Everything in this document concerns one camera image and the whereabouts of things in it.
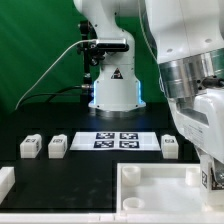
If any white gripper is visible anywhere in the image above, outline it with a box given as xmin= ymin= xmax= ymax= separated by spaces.
xmin=168 ymin=89 xmax=224 ymax=187

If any white square table top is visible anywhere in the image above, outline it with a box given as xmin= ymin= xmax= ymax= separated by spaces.
xmin=115 ymin=162 xmax=224 ymax=214

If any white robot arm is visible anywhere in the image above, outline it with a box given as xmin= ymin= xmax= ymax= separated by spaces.
xmin=73 ymin=0 xmax=224 ymax=184

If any white sheet with tags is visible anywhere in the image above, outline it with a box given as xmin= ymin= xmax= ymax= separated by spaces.
xmin=70 ymin=131 xmax=160 ymax=151

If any white left obstacle block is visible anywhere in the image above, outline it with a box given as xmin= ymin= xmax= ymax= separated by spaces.
xmin=0 ymin=167 xmax=15 ymax=204

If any black cable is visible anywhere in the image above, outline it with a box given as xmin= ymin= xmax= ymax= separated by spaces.
xmin=16 ymin=85 xmax=94 ymax=109

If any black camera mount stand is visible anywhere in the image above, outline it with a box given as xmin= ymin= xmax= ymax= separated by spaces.
xmin=77 ymin=20 xmax=105 ymax=84

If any grey cable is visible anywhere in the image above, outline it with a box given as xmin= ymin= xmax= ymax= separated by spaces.
xmin=14 ymin=39 xmax=98 ymax=111

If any white front table rail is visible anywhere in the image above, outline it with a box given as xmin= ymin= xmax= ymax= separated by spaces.
xmin=0 ymin=213 xmax=224 ymax=224

